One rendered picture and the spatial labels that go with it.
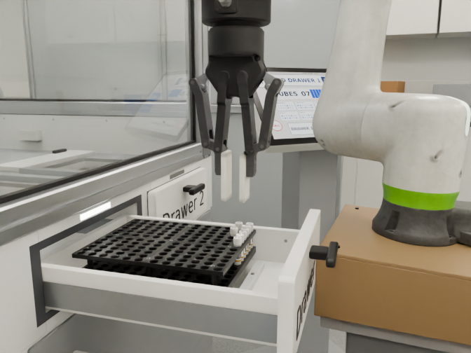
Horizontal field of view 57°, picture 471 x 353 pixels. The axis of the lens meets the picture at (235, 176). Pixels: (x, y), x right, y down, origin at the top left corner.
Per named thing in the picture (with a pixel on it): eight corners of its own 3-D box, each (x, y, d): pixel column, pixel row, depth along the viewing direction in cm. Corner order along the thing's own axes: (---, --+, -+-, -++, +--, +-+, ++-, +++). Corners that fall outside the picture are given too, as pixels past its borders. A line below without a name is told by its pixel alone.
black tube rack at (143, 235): (255, 266, 72) (256, 229, 71) (223, 319, 56) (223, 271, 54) (136, 252, 78) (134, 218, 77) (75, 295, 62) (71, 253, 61)
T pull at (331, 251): (338, 249, 63) (338, 240, 62) (334, 270, 56) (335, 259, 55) (312, 246, 64) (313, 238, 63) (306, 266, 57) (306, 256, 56)
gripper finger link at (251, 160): (248, 139, 61) (269, 140, 60) (248, 174, 62) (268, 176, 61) (245, 141, 60) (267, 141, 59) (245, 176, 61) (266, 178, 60)
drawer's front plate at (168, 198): (207, 209, 114) (206, 167, 112) (157, 246, 87) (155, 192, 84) (200, 208, 114) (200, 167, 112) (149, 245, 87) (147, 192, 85)
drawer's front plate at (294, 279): (318, 270, 75) (320, 208, 73) (291, 372, 48) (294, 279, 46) (308, 268, 76) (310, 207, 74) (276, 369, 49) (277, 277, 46)
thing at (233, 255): (256, 232, 71) (256, 229, 71) (223, 276, 55) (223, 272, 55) (244, 232, 72) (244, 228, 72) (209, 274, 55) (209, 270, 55)
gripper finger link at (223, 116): (228, 72, 57) (219, 71, 58) (219, 155, 60) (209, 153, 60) (237, 73, 61) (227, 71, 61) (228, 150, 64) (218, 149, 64)
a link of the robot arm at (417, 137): (387, 186, 90) (398, 92, 86) (469, 202, 79) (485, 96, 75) (354, 195, 81) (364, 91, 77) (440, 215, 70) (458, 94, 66)
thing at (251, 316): (307, 263, 74) (308, 230, 73) (278, 349, 50) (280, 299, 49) (101, 241, 85) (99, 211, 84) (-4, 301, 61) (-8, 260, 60)
